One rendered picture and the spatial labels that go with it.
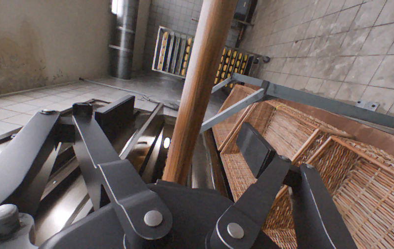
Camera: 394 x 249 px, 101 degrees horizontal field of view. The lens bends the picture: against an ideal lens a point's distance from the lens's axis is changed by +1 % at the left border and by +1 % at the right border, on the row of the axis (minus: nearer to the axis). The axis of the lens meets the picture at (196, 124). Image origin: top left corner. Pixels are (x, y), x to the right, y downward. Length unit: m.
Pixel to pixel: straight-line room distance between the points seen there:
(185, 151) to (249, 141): 0.07
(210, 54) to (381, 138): 0.67
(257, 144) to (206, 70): 0.08
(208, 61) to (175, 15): 5.14
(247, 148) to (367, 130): 0.64
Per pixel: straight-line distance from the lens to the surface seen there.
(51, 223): 0.80
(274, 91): 0.60
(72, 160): 1.05
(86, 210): 0.60
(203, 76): 0.16
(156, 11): 5.38
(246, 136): 0.19
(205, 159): 1.15
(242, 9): 4.76
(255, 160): 0.16
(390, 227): 0.73
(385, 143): 0.76
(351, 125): 0.83
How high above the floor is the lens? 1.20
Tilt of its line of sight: 7 degrees down
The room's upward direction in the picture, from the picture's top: 77 degrees counter-clockwise
